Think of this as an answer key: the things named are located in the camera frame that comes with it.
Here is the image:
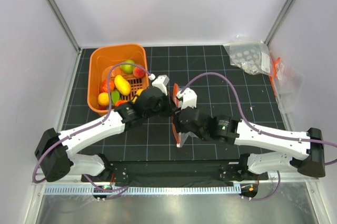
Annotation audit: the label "clear orange-zip bag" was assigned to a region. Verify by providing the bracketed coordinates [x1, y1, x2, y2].
[172, 83, 198, 148]

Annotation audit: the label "green toy apple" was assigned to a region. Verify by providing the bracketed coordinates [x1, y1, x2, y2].
[120, 59, 135, 74]

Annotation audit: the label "orange plastic basket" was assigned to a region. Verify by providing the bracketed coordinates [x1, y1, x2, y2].
[87, 43, 150, 116]

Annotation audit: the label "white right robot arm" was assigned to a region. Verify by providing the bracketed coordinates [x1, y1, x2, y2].
[173, 107, 325, 180]

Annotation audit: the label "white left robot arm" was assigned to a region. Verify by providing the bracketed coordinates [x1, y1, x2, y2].
[33, 86, 169, 184]

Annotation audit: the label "bag of white pieces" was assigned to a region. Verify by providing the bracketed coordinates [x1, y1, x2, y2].
[223, 36, 274, 76]

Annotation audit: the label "spare clear orange-zip bags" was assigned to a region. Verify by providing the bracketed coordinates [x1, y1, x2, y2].
[270, 52, 304, 114]

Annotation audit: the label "yellow toy mango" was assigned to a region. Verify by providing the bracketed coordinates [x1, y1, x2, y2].
[114, 75, 131, 96]

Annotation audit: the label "pink toy peach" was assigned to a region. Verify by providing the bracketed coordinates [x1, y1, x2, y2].
[133, 67, 146, 78]

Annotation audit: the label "red toy tomato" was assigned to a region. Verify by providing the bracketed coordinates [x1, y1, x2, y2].
[114, 100, 127, 107]

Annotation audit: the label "green toy pepper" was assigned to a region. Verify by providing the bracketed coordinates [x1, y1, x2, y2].
[111, 90, 121, 106]

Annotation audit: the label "black grid cutting mat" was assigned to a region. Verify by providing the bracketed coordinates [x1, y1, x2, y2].
[49, 45, 288, 163]

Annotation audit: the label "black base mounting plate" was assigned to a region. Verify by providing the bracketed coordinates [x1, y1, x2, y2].
[90, 159, 268, 188]

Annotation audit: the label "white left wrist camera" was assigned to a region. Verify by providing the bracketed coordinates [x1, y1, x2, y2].
[148, 74, 170, 96]

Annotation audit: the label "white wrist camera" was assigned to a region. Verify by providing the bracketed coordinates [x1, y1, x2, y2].
[148, 74, 170, 96]
[173, 88, 197, 109]

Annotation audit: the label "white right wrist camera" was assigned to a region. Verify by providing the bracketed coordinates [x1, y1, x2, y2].
[173, 88, 197, 109]

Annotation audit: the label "white slotted cable duct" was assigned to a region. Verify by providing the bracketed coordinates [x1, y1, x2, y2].
[44, 184, 241, 196]

